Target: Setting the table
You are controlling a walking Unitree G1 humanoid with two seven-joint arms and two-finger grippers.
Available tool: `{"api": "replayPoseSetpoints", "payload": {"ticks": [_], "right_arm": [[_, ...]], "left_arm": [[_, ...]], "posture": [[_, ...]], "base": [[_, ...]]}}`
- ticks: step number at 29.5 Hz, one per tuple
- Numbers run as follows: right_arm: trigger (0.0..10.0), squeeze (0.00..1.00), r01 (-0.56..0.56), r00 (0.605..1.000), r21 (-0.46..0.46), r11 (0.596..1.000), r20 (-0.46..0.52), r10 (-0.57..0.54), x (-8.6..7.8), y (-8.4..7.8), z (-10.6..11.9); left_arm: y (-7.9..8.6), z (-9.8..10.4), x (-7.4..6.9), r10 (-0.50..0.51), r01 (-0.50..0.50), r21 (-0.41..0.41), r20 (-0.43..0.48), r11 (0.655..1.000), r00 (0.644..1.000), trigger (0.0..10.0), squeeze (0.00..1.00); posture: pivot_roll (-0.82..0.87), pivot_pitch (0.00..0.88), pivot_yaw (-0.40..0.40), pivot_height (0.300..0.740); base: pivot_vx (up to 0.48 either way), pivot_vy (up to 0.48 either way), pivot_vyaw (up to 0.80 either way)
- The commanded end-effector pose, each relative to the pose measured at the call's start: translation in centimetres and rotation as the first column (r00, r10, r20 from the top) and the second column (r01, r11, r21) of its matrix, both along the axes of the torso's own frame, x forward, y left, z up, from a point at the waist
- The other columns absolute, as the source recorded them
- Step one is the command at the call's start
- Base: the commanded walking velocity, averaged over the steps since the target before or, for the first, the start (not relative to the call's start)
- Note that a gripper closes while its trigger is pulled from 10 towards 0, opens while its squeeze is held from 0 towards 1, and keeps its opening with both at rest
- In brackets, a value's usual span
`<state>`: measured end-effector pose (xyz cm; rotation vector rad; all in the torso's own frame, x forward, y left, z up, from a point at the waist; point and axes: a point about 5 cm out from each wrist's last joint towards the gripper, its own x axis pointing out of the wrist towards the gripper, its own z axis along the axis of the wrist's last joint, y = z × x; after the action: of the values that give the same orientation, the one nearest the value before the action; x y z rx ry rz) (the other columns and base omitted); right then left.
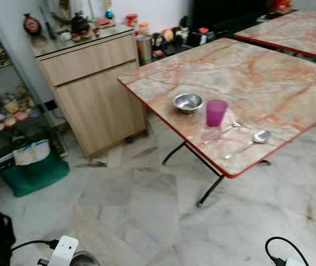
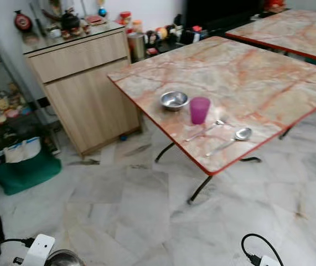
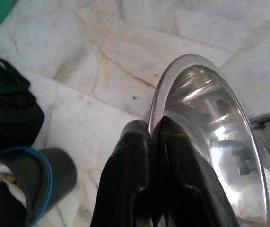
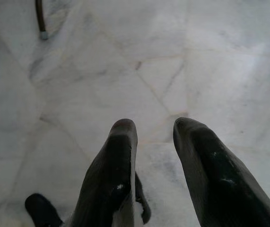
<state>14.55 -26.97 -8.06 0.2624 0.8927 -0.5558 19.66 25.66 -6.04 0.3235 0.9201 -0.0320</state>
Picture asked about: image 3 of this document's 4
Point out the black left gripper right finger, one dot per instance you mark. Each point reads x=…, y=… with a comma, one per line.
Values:
x=182, y=179

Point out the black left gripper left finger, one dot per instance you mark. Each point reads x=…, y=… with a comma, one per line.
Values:
x=125, y=177

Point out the large steel bowl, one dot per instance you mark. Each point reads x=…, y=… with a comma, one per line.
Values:
x=220, y=118

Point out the dark slipper blue trim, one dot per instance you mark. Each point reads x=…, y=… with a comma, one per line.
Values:
x=54, y=170

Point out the person in black clothes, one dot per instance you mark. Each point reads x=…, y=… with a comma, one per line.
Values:
x=7, y=106

